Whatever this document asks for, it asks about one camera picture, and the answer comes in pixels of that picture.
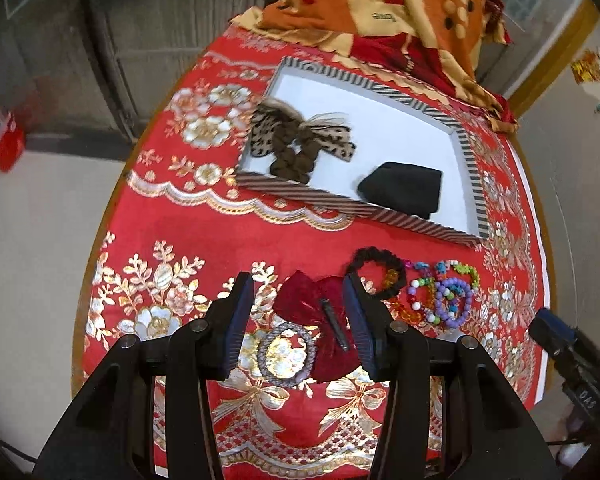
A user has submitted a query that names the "orange red bead bracelet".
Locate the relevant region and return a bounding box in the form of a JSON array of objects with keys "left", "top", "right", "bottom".
[{"left": 387, "top": 266, "right": 431, "bottom": 325}]

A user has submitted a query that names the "red box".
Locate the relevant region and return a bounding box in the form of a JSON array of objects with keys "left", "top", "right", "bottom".
[{"left": 0, "top": 110, "right": 27, "bottom": 172}]

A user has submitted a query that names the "striped white tray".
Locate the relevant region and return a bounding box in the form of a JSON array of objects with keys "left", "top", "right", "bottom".
[{"left": 234, "top": 56, "right": 492, "bottom": 248}]

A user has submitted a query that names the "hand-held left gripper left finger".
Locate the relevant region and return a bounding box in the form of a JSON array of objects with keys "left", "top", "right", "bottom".
[{"left": 32, "top": 271, "right": 256, "bottom": 480}]

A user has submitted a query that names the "multicoloured bead bracelet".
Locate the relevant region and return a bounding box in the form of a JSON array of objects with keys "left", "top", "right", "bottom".
[{"left": 404, "top": 260, "right": 443, "bottom": 322}]

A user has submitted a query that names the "black scrunchie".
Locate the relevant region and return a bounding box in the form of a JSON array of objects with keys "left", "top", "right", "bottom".
[{"left": 346, "top": 247, "right": 408, "bottom": 301}]

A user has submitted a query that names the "red yellow wall sticker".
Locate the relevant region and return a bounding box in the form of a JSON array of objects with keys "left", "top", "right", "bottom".
[{"left": 570, "top": 49, "right": 600, "bottom": 83}]

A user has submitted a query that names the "red velvet bow hair clip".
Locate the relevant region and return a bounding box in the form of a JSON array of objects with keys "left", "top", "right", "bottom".
[{"left": 272, "top": 270, "right": 366, "bottom": 383}]

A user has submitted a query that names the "silver braided hair tie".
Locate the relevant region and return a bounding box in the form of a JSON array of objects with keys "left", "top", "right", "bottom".
[{"left": 256, "top": 323, "right": 320, "bottom": 387}]

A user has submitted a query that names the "leopard print bow scrunchie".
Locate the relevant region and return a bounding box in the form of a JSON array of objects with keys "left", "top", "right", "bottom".
[{"left": 250, "top": 99, "right": 357, "bottom": 185}]

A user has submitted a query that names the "red floral tablecloth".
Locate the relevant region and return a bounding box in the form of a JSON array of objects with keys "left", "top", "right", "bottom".
[{"left": 82, "top": 25, "right": 548, "bottom": 463}]

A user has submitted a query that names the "turquoise green bead bracelet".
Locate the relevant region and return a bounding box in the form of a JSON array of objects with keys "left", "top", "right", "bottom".
[{"left": 432, "top": 259, "right": 481, "bottom": 292}]

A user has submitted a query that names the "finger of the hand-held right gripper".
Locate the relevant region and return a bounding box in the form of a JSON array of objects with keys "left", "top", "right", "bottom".
[{"left": 528, "top": 308, "right": 578, "bottom": 358}]

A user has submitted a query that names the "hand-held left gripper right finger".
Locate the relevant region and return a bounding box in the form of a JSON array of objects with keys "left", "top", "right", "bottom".
[{"left": 341, "top": 274, "right": 563, "bottom": 480}]

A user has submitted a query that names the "purple bead bracelet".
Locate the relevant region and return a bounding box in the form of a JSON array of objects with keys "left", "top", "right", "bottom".
[{"left": 432, "top": 280, "right": 474, "bottom": 329}]

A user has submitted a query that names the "black pouch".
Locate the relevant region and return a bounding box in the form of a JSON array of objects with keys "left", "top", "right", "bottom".
[{"left": 356, "top": 161, "right": 444, "bottom": 221}]

